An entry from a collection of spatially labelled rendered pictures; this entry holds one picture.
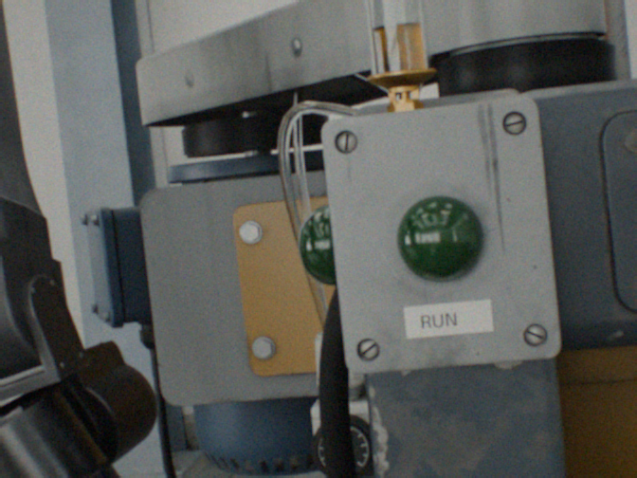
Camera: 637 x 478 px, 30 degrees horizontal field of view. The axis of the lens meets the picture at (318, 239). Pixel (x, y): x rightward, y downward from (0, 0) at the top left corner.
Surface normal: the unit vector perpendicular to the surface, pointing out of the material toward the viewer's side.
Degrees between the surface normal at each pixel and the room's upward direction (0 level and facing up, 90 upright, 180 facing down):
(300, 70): 90
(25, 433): 78
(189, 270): 90
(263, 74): 90
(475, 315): 90
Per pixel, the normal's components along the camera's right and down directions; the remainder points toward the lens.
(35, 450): 0.18, -0.17
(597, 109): -0.15, -0.13
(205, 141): -0.63, 0.11
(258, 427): -0.26, 0.10
